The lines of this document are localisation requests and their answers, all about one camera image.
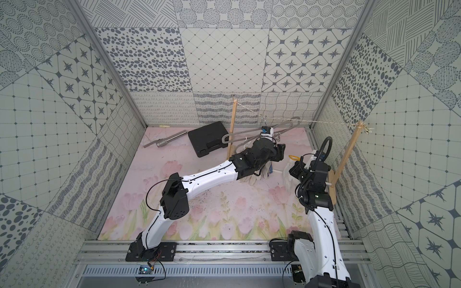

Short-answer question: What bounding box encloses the grey clip hanger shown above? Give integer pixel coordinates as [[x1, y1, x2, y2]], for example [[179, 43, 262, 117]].
[[222, 116, 301, 152]]

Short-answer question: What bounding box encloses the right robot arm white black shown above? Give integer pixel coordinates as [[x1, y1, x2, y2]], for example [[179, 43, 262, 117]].
[[288, 136, 360, 288]]

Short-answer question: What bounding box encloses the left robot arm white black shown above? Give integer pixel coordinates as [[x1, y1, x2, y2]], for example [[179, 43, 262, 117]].
[[128, 137, 286, 260]]

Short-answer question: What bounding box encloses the black flat pad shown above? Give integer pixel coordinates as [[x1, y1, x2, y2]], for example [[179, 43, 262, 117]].
[[187, 121, 228, 158]]

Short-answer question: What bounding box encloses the grey metal cylinder tool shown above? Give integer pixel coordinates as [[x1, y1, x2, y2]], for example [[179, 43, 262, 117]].
[[143, 130, 188, 148]]

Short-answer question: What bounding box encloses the small circuit board left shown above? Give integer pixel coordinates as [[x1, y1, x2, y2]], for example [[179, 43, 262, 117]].
[[135, 266, 155, 284]]

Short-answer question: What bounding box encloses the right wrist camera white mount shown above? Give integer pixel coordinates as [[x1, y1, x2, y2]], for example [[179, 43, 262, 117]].
[[303, 153, 316, 170]]

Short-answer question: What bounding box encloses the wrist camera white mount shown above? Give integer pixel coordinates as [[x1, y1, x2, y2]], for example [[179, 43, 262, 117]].
[[259, 126, 275, 140], [303, 153, 316, 170]]

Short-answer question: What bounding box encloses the wooden drying rack frame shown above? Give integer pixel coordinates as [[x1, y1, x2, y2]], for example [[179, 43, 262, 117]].
[[226, 98, 368, 206]]

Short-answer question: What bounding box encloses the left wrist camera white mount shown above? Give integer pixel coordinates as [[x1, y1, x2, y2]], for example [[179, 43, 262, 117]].
[[259, 126, 275, 140]]

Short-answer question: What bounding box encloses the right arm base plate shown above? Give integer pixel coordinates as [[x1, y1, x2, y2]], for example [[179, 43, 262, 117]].
[[268, 239, 298, 262]]

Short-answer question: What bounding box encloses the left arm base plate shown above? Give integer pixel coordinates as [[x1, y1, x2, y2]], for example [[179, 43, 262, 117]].
[[126, 241, 177, 262]]

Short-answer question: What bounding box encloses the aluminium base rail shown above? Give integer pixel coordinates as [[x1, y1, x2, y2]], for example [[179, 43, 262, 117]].
[[74, 240, 371, 265]]

